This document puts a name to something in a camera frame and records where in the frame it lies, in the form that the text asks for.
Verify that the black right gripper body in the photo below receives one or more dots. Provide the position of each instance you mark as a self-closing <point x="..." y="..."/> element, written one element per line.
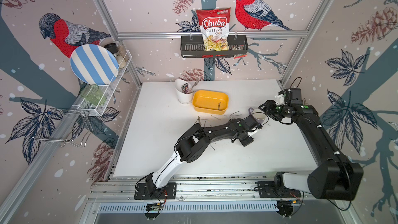
<point x="275" y="111"/>

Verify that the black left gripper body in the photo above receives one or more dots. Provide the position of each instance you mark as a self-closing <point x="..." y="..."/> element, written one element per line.
<point x="246" y="140"/>

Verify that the yellow plastic storage box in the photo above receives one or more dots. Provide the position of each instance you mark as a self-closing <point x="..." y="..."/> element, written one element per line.
<point x="210" y="102"/>

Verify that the purple ceramic mug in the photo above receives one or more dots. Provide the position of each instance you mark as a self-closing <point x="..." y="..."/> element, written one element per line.
<point x="260" y="116"/>

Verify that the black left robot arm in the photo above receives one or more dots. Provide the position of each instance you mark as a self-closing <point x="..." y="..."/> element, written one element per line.
<point x="192" y="144"/>

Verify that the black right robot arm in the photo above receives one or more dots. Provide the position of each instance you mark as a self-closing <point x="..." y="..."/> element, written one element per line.
<point x="335" y="178"/>

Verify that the white utensil holder cup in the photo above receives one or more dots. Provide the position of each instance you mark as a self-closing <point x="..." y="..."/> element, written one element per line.
<point x="184" y="90"/>

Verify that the red cassava chips bag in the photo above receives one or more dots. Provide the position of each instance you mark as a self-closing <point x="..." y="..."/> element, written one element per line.
<point x="214" y="26"/>

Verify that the light spice jar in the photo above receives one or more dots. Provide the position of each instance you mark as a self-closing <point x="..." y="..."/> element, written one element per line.
<point x="123" y="52"/>

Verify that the green glass cup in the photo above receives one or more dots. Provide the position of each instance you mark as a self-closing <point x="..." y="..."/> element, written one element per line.
<point x="93" y="94"/>

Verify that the dark lid spice jar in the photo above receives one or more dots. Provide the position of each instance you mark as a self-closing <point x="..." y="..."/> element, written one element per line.
<point x="112" y="47"/>

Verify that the blue white striped plate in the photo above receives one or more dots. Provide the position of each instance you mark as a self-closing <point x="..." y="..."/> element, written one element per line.
<point x="94" y="65"/>

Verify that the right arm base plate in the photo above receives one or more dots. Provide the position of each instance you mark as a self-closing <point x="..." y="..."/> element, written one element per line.
<point x="276" y="189"/>

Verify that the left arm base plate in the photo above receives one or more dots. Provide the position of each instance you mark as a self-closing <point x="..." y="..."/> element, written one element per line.
<point x="146" y="190"/>

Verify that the black wire wall basket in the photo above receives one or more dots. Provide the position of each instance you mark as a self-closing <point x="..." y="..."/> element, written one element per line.
<point x="197" y="47"/>

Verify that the clear wire wall shelf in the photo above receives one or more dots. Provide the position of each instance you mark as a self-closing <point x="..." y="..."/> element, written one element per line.
<point x="84" y="108"/>

